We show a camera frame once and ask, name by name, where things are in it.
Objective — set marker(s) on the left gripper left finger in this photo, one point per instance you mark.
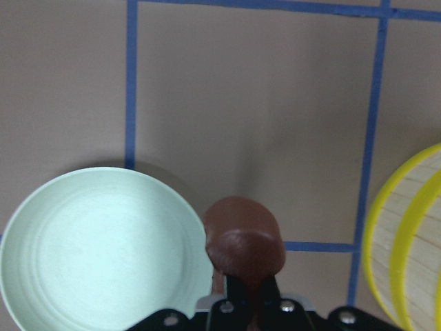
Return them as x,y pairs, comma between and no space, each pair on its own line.
235,290

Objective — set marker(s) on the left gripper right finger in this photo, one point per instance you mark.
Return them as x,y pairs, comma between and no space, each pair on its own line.
268,292

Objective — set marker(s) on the brown bun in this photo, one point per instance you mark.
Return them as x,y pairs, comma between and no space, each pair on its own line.
243,241

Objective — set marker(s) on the yellow steamer layer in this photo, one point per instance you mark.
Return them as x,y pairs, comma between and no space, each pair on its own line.
384,219
415,261

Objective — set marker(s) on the light green plate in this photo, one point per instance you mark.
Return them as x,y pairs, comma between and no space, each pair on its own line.
101,249

